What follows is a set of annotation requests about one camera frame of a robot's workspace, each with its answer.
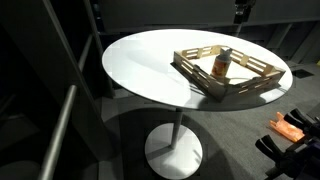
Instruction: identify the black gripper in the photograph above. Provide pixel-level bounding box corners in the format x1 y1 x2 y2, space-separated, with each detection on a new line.
234 0 257 25

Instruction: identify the grey bottle lid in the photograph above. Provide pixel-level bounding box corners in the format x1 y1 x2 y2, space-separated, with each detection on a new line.
219 47 234 58

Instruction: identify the orange and white bottle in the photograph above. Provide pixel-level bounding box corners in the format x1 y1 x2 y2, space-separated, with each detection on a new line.
210 54 232 79

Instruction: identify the wooden slatted tray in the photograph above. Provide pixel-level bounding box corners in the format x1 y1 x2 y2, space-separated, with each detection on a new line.
172 44 287 103

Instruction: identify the orange plastic clamp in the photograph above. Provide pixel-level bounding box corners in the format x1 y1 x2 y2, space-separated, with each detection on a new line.
269 111 306 143

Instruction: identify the grey metal handrail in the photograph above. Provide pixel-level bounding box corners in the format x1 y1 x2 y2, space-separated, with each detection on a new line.
37 33 94 180

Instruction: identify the white round table pedestal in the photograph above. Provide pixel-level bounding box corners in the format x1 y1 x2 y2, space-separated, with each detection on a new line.
144 108 204 179

